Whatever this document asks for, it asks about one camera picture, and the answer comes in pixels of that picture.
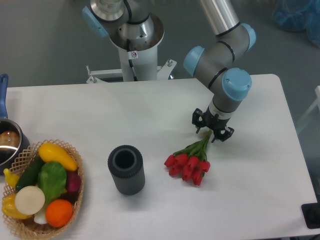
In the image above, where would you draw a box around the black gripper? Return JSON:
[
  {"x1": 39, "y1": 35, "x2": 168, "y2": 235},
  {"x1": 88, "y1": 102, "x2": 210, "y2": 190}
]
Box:
[{"x1": 191, "y1": 101, "x2": 235, "y2": 143}]

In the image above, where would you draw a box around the red tulip bouquet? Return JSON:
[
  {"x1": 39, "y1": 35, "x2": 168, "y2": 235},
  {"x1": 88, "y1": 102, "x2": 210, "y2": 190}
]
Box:
[{"x1": 164, "y1": 130, "x2": 213, "y2": 186}]

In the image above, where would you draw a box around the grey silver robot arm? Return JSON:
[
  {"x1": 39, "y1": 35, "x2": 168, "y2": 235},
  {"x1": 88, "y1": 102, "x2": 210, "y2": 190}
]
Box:
[{"x1": 82, "y1": 0, "x2": 256, "y2": 142}]

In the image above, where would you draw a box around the dark grey ribbed vase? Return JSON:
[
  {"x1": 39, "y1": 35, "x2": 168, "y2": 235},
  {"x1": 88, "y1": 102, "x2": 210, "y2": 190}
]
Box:
[{"x1": 107, "y1": 145, "x2": 145, "y2": 196}]

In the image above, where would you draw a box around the black device at table edge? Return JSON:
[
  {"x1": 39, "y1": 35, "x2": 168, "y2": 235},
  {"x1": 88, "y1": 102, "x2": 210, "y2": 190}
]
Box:
[{"x1": 301, "y1": 202, "x2": 320, "y2": 229}]

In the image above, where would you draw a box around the blue plastic bag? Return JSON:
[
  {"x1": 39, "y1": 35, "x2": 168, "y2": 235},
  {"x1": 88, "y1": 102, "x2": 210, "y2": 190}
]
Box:
[{"x1": 271, "y1": 0, "x2": 320, "y2": 47}]

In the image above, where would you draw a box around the purple red onion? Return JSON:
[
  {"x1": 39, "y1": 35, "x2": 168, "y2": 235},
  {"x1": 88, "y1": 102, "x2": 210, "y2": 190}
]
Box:
[{"x1": 65, "y1": 172, "x2": 81, "y2": 193}]

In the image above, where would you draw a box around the yellow squash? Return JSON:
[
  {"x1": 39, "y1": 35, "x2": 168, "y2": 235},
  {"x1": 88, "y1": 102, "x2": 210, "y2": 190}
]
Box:
[{"x1": 38, "y1": 142, "x2": 78, "y2": 172}]

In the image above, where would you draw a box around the green lettuce leaf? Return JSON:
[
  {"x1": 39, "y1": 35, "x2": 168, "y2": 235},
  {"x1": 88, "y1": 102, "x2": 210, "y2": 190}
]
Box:
[{"x1": 37, "y1": 161, "x2": 67, "y2": 207}]

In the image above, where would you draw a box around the orange fruit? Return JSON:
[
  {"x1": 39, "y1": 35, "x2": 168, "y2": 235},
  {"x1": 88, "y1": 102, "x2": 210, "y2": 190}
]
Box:
[{"x1": 45, "y1": 199, "x2": 73, "y2": 228}]

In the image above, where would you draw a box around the green cucumber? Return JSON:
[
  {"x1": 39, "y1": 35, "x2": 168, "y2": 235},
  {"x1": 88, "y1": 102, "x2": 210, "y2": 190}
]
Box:
[{"x1": 15, "y1": 155, "x2": 45, "y2": 192}]

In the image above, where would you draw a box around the white leek stalk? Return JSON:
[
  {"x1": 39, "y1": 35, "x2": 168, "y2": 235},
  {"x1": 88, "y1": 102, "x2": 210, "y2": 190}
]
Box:
[{"x1": 34, "y1": 204, "x2": 48, "y2": 225}]

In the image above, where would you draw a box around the white round radish slice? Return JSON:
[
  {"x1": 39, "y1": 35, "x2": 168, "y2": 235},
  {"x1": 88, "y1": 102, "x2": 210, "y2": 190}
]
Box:
[{"x1": 14, "y1": 185, "x2": 45, "y2": 215}]

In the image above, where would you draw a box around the woven wicker basket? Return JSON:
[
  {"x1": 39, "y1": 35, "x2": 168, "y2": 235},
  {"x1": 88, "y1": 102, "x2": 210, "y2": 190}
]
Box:
[{"x1": 3, "y1": 139, "x2": 85, "y2": 240}]

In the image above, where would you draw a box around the yellow bell pepper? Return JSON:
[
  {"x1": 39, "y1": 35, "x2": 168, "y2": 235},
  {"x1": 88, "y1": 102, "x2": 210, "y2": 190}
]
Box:
[{"x1": 2, "y1": 194, "x2": 32, "y2": 220}]

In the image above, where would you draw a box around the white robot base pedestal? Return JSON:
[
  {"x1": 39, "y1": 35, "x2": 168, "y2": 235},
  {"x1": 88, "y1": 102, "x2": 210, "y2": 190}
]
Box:
[{"x1": 86, "y1": 46, "x2": 177, "y2": 83}]

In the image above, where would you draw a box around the white frame at right edge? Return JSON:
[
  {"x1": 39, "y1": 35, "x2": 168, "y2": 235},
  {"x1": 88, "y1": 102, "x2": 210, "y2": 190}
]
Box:
[{"x1": 295, "y1": 85, "x2": 320, "y2": 135}]

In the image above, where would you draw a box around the blue handled saucepan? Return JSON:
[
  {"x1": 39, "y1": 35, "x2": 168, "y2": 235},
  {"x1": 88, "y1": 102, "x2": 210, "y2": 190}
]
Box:
[{"x1": 0, "y1": 73, "x2": 30, "y2": 176}]

